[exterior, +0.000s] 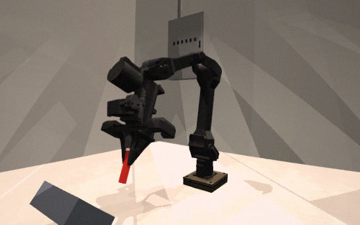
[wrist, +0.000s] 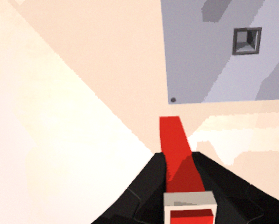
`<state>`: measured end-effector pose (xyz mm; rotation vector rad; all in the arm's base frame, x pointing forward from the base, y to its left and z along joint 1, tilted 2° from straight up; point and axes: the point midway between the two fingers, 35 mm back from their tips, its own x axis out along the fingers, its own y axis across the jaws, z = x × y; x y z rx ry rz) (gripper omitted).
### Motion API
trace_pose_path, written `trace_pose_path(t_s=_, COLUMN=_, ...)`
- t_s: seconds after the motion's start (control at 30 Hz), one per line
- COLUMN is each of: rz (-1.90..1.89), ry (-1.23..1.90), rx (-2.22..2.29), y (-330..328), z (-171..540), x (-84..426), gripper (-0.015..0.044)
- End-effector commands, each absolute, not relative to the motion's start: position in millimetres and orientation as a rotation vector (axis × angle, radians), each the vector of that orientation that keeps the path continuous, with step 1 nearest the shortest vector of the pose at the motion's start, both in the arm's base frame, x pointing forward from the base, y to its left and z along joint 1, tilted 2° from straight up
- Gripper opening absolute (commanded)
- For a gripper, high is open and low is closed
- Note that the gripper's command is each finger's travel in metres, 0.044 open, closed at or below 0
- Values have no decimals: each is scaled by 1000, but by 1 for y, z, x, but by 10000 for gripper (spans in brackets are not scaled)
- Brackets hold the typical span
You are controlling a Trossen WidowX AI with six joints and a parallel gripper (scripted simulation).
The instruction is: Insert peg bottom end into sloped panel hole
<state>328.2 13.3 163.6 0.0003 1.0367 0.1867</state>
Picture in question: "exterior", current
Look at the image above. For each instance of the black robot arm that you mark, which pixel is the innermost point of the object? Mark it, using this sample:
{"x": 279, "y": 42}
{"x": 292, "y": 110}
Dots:
{"x": 128, "y": 77}

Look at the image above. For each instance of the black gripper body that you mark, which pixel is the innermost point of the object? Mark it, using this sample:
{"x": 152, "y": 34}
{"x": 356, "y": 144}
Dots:
{"x": 147, "y": 124}

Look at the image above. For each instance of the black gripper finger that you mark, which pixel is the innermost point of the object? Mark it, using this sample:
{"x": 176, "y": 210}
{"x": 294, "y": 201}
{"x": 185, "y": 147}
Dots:
{"x": 139, "y": 143}
{"x": 125, "y": 141}

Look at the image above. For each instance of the grey sloped panel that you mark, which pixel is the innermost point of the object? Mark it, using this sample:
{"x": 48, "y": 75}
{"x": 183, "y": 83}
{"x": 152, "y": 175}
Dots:
{"x": 63, "y": 208}

